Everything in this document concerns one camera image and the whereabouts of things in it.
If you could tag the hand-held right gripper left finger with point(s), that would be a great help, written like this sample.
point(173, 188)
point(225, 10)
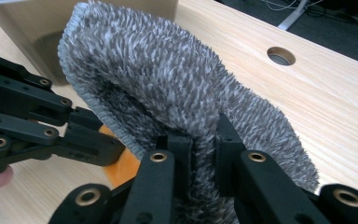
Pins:
point(181, 168)

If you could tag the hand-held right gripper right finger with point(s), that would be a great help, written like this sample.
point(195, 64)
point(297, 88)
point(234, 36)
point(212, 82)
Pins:
point(230, 165)

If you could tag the orange plush toy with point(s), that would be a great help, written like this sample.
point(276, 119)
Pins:
point(126, 169)

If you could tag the grey fluffy cloth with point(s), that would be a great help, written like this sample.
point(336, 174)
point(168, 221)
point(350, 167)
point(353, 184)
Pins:
point(174, 68)

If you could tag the white metal stand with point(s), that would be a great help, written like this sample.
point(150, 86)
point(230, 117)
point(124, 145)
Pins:
point(292, 15)

